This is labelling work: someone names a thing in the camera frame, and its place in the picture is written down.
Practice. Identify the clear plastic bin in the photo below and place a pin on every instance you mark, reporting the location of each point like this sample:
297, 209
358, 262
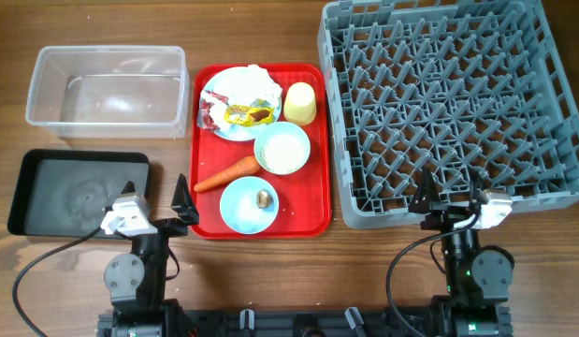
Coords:
110, 91

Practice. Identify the orange carrot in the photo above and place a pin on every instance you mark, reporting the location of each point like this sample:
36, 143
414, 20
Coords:
244, 167

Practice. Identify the brown food scrap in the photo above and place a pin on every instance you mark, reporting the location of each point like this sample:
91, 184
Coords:
264, 199

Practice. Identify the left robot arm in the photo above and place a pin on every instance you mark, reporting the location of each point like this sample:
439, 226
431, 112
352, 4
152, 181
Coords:
137, 281

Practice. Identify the large light blue plate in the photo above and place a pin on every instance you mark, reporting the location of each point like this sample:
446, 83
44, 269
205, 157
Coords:
223, 84

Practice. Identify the white napkin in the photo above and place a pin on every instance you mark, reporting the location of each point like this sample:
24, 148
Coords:
251, 84

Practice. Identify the small light blue bowl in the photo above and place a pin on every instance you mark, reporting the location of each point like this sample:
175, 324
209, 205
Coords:
239, 208

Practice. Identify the light green bowl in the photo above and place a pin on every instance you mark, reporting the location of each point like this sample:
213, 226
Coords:
282, 128

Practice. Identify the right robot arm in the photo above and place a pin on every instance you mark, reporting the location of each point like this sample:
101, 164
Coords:
478, 277

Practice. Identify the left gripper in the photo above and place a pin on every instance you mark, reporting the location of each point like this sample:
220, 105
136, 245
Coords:
182, 204

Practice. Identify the red snack wrapper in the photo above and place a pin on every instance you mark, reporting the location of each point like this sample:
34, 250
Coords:
212, 108

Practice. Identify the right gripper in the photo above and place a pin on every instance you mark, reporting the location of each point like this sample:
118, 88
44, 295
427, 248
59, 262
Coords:
417, 205

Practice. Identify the white rice pile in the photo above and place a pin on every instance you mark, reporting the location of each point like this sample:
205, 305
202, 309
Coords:
282, 153

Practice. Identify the grey dishwasher rack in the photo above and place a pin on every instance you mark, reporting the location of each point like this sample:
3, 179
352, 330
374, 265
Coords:
463, 89

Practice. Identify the yellow plastic cup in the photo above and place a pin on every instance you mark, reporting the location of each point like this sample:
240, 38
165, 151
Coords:
300, 104

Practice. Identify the black plastic tray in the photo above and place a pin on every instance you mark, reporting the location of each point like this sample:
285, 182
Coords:
64, 193

